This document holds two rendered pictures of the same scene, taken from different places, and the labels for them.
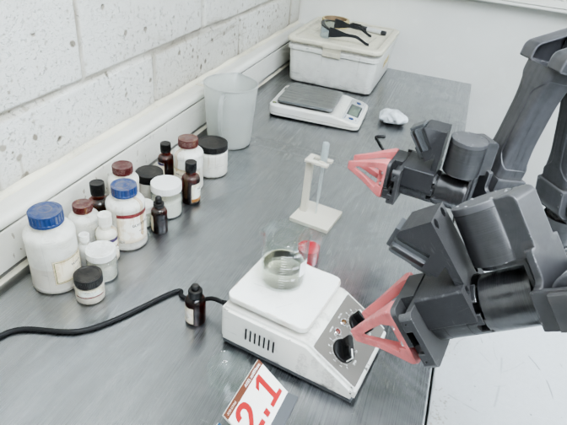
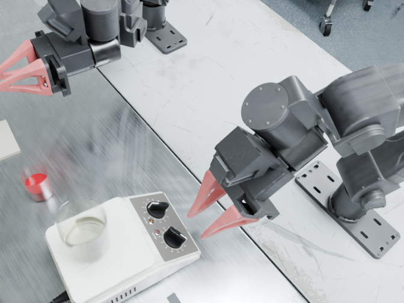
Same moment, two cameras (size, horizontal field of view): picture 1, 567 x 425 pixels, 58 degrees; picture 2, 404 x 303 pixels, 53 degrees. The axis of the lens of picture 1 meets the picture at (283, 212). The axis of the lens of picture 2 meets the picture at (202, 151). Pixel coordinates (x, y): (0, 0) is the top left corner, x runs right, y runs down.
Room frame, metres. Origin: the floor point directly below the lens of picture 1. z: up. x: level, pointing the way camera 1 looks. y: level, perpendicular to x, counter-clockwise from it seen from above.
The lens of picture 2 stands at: (0.34, 0.11, 1.54)
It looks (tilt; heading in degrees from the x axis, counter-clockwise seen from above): 55 degrees down; 295
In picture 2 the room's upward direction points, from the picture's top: 11 degrees clockwise
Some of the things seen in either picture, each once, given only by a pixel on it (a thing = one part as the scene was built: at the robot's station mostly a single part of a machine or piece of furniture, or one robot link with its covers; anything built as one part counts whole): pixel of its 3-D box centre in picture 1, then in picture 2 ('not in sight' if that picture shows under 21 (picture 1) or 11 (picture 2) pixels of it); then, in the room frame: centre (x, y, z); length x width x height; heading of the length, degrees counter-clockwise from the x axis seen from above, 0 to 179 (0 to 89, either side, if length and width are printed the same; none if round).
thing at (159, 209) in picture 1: (159, 213); not in sight; (0.74, 0.22, 0.94); 0.03 x 0.03 x 0.07
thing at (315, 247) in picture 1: (309, 246); (37, 183); (0.70, -0.05, 0.93); 0.04 x 0.04 x 0.06
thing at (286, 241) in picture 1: (283, 256); (84, 234); (0.54, -0.01, 1.03); 0.07 x 0.06 x 0.08; 103
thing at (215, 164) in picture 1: (212, 156); not in sight; (0.98, 0.17, 0.94); 0.07 x 0.07 x 0.07
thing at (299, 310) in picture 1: (286, 288); (100, 246); (0.53, -0.02, 0.98); 0.12 x 0.12 x 0.01; 65
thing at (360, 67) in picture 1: (343, 53); not in sight; (1.78, -0.15, 0.97); 0.37 x 0.31 x 0.14; 163
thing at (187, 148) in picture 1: (188, 162); not in sight; (0.91, 0.20, 0.95); 0.06 x 0.06 x 0.11
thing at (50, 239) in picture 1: (51, 246); not in sight; (0.58, 0.34, 0.96); 0.07 x 0.07 x 0.13
